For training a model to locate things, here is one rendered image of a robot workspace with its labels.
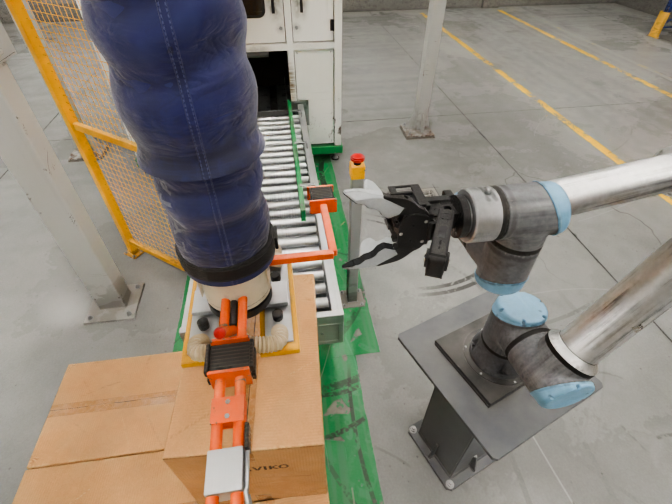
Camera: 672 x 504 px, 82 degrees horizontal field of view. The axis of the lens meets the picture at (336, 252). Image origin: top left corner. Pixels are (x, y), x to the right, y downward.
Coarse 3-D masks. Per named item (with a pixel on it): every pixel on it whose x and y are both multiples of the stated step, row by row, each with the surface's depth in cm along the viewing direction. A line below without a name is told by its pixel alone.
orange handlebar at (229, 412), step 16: (320, 208) 120; (288, 256) 103; (304, 256) 103; (320, 256) 104; (224, 304) 91; (240, 304) 91; (224, 320) 88; (240, 320) 88; (224, 384) 77; (240, 384) 77; (224, 400) 74; (240, 400) 74; (224, 416) 71; (240, 416) 72; (240, 432) 70; (240, 496) 63
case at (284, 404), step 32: (256, 320) 126; (192, 384) 110; (256, 384) 110; (288, 384) 110; (320, 384) 110; (192, 416) 103; (256, 416) 103; (288, 416) 103; (320, 416) 103; (192, 448) 97; (256, 448) 97; (288, 448) 97; (320, 448) 99; (192, 480) 107; (256, 480) 111; (288, 480) 113; (320, 480) 116
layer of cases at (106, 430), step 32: (64, 384) 153; (96, 384) 153; (128, 384) 153; (160, 384) 153; (64, 416) 143; (96, 416) 143; (128, 416) 143; (160, 416) 143; (64, 448) 135; (96, 448) 135; (128, 448) 135; (160, 448) 135; (32, 480) 128; (64, 480) 128; (96, 480) 128; (128, 480) 128; (160, 480) 128
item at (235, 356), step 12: (240, 336) 83; (216, 348) 82; (228, 348) 82; (240, 348) 82; (252, 348) 81; (216, 360) 80; (228, 360) 80; (240, 360) 80; (252, 360) 79; (204, 372) 77; (216, 372) 76; (228, 372) 77; (240, 372) 77; (252, 372) 81; (228, 384) 80
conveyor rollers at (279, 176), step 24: (264, 120) 331; (288, 120) 326; (288, 144) 300; (264, 168) 272; (288, 168) 274; (264, 192) 252; (288, 192) 256; (288, 216) 235; (288, 240) 214; (312, 240) 215; (312, 264) 202
